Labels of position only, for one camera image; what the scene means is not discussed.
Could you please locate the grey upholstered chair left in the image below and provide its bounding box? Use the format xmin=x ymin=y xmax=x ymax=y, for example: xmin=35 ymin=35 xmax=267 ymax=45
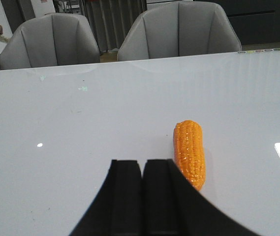
xmin=0 ymin=13 xmax=100 ymax=70

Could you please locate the grey upholstered chair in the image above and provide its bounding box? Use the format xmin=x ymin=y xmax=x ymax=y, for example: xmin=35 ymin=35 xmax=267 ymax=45
xmin=118 ymin=0 xmax=242 ymax=61
xmin=0 ymin=13 xmax=100 ymax=70

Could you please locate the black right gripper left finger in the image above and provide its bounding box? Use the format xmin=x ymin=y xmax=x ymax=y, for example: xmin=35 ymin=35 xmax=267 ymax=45
xmin=70 ymin=160 xmax=143 ymax=236

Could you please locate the orange plastic corn cob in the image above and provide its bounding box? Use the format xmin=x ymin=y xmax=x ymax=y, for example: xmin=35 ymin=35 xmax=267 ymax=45
xmin=173 ymin=120 xmax=206 ymax=191

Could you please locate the grey upholstered chair right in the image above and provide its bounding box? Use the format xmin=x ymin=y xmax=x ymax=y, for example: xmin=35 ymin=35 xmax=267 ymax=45
xmin=118 ymin=0 xmax=242 ymax=61

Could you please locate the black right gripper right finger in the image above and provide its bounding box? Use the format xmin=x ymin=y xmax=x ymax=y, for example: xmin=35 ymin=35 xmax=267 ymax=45
xmin=143 ymin=159 xmax=255 ymax=236

